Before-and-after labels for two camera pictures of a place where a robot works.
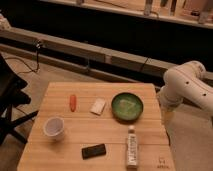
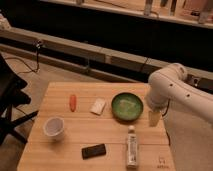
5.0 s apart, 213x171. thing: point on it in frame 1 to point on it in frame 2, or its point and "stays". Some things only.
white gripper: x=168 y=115 to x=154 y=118
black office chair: x=12 y=96 stays
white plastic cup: x=53 y=127 stays
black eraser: x=93 y=151 stays
